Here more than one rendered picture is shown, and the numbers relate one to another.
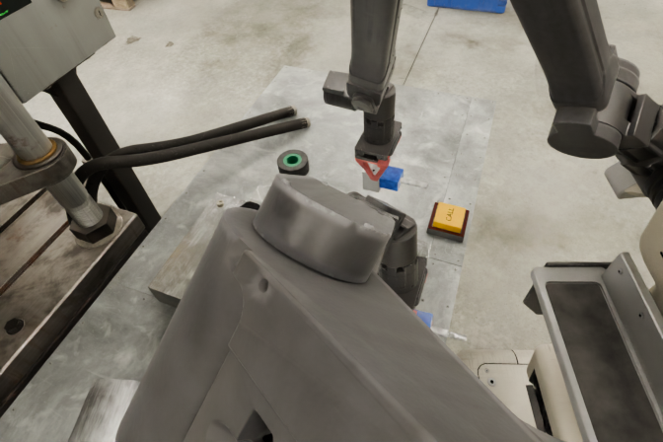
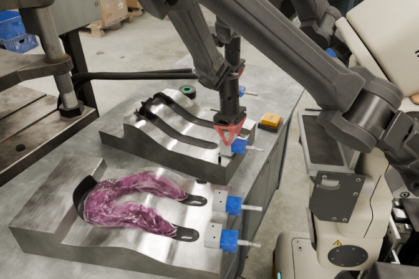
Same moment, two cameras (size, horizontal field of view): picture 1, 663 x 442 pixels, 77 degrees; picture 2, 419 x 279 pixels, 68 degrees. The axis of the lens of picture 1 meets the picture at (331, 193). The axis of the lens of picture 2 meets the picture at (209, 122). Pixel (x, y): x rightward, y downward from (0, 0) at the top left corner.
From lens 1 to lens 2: 46 cm
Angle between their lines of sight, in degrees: 14
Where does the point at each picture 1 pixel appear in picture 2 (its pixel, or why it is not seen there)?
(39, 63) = (65, 20)
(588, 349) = (316, 136)
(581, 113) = (309, 22)
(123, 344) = not seen: hidden behind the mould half
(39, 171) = (55, 64)
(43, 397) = (33, 175)
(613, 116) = (325, 26)
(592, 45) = not seen: outside the picture
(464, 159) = (285, 99)
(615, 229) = not seen: hidden behind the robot
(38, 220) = (40, 107)
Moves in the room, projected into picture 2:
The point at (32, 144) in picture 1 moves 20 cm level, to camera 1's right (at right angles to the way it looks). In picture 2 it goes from (55, 50) to (109, 50)
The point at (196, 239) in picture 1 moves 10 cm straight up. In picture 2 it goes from (128, 114) to (123, 91)
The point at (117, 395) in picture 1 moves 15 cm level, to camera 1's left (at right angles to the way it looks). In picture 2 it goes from (78, 160) to (27, 159)
